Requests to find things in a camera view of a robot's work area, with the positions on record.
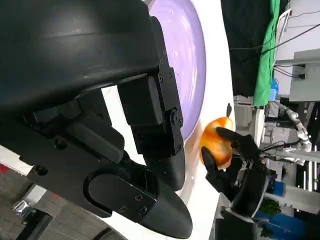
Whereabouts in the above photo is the black hanging cable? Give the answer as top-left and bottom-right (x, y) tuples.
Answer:
(229, 23), (320, 57)

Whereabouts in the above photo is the orange and white toy bread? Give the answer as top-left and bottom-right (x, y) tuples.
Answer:
(199, 116), (236, 170)

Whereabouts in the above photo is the black cloth backdrop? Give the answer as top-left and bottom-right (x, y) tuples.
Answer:
(220, 0), (274, 98)

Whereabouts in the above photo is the green cloth backdrop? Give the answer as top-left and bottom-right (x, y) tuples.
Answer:
(251, 0), (285, 107)

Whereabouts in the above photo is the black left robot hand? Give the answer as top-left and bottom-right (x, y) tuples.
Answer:
(0, 0), (193, 240)

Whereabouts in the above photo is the lilac plate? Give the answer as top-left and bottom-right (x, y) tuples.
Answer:
(147, 0), (207, 144)

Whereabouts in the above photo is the green plant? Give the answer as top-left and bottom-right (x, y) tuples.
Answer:
(261, 199), (283, 219)

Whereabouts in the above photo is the grey cabinet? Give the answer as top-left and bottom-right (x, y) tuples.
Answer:
(273, 49), (320, 103)

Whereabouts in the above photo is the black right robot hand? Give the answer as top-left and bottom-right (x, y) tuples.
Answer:
(201, 126), (271, 218)

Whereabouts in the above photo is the blue bin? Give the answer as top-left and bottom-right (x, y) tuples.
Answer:
(257, 180), (297, 240)

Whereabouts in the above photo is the silver metal table foot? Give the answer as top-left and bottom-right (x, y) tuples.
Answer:
(12, 199), (36, 219)

